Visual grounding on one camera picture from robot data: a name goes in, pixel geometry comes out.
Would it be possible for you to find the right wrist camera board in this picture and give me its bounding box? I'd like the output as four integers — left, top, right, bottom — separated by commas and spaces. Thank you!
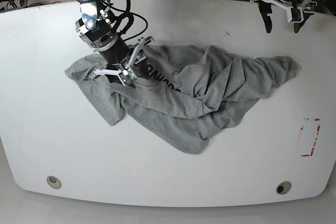
119, 69, 137, 86

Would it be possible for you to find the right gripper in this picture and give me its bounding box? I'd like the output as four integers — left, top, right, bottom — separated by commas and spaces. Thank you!
76, 2, 154, 84

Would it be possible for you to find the table grommet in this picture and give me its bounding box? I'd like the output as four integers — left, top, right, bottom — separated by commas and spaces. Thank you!
276, 181, 292, 195
47, 176, 62, 189

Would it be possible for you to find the right table grommet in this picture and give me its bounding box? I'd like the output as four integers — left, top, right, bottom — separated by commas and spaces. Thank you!
276, 181, 292, 195

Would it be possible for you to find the grey T-shirt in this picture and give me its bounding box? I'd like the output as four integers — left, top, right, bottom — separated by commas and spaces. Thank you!
65, 45, 300, 154

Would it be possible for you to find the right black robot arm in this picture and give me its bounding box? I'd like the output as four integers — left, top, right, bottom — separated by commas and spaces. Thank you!
76, 0, 153, 87

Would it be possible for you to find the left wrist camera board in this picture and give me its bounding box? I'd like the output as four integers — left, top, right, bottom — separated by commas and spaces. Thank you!
291, 8, 302, 23

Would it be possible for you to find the red tape rectangle marking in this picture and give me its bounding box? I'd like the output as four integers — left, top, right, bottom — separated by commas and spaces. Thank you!
298, 118, 321, 157

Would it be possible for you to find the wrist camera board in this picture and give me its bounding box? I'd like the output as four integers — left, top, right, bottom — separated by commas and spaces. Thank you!
291, 8, 302, 23
119, 69, 137, 86

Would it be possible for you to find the left table grommet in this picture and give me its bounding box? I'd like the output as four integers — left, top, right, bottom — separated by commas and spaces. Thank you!
47, 176, 62, 189

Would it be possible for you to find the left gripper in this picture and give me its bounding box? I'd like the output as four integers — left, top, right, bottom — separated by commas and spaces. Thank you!
253, 0, 317, 33

